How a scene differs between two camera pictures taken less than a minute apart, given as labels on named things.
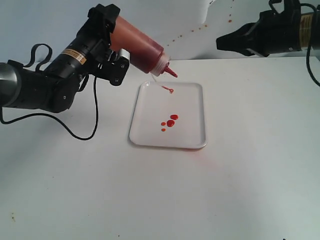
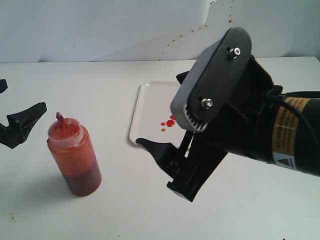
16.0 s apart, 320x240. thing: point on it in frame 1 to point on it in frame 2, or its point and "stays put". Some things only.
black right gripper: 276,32 to 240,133
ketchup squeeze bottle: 146,54 to 75,146
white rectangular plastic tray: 169,114 stays put
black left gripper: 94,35 to 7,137
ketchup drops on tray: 170,123 stays put
